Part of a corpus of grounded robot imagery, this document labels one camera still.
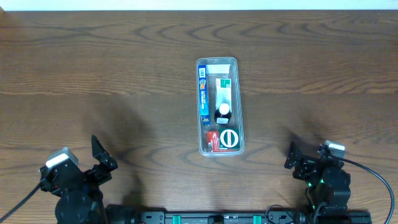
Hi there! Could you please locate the green square box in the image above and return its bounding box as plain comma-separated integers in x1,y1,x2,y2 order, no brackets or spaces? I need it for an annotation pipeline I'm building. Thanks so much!
218,128,241,151

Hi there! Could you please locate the clear plastic container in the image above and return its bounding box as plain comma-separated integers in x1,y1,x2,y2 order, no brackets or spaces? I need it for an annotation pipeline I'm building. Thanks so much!
196,57,245,157

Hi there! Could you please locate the dark bottle white cap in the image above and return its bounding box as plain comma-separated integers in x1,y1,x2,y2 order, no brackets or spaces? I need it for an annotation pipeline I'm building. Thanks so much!
215,103,231,124

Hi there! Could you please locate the red orange box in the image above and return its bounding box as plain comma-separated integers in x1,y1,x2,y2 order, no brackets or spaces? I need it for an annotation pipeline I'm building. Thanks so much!
206,131,232,152

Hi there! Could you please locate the white green medicine box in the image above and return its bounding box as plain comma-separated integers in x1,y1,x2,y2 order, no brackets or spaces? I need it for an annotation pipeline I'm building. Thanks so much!
216,78,232,109

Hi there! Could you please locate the blue tall box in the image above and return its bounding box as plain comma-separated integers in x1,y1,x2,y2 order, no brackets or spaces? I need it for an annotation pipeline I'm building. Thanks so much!
198,65,210,126

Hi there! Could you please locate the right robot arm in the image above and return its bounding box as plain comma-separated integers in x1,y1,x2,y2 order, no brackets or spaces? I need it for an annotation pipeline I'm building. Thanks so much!
284,140,351,223

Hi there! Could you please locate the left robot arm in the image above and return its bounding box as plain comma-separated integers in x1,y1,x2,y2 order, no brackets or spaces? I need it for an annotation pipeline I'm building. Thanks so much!
55,135,118,223

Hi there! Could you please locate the black mounting rail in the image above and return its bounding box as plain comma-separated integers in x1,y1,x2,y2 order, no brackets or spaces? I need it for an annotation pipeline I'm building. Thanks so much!
105,205,372,224

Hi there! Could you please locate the left black cable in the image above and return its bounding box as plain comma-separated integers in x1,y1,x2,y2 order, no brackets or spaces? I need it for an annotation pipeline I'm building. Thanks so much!
0,182,43,223

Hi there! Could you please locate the black cable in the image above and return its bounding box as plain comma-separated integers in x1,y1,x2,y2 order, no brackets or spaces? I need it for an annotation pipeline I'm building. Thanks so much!
340,157,395,224
0,182,43,223

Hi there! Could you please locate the right black cable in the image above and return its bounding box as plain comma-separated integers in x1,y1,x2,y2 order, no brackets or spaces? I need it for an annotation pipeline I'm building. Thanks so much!
340,157,395,224

